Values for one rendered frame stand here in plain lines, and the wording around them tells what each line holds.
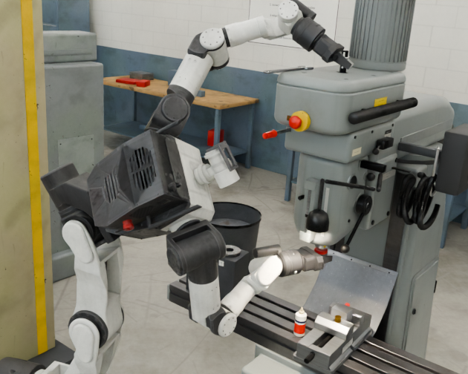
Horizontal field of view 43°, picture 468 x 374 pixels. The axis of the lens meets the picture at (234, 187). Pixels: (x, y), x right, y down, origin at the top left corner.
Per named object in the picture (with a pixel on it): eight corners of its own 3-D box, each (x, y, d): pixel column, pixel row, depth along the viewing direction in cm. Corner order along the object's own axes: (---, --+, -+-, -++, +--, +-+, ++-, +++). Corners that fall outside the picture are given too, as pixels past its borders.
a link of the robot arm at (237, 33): (256, 29, 198) (201, 46, 199) (253, 10, 189) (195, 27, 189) (265, 54, 194) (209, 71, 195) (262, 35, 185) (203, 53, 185)
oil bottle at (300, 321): (300, 338, 213) (304, 311, 209) (291, 334, 215) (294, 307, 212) (306, 333, 216) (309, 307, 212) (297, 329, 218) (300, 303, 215)
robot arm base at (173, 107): (151, 130, 172) (189, 136, 175) (154, 89, 174) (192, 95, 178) (142, 143, 186) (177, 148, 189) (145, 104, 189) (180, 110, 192)
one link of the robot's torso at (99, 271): (66, 350, 198) (50, 220, 184) (93, 324, 214) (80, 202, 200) (107, 357, 193) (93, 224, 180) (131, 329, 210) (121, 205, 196)
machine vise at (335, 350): (330, 376, 193) (334, 347, 189) (291, 358, 201) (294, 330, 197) (373, 332, 220) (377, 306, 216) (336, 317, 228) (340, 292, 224)
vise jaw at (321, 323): (345, 340, 200) (347, 330, 199) (313, 327, 207) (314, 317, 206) (353, 333, 205) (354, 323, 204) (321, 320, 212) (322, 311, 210)
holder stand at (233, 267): (232, 305, 232) (235, 259, 226) (185, 289, 242) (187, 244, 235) (246, 292, 242) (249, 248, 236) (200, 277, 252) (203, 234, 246)
